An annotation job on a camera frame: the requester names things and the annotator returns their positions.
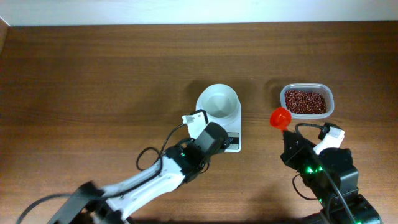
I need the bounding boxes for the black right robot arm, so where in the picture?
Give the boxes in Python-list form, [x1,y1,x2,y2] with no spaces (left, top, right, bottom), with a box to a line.
[280,128,383,224]

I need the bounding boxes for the red beans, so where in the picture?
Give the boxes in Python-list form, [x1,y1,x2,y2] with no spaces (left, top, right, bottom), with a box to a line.
[284,90,327,114]

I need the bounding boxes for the orange plastic measuring scoop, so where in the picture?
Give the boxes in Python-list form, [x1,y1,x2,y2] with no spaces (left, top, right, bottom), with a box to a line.
[269,107,292,133]

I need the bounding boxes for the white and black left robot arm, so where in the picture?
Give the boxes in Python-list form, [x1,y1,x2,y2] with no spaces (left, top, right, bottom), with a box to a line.
[49,122,229,223]

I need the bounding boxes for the white digital kitchen scale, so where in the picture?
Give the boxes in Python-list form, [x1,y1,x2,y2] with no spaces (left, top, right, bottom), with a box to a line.
[193,93,243,153]

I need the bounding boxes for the white round bowl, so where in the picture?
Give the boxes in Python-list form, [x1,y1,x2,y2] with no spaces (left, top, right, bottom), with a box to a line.
[196,83,241,119]

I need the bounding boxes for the clear plastic container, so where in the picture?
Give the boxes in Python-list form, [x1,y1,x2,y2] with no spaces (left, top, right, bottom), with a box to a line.
[280,83,335,120]

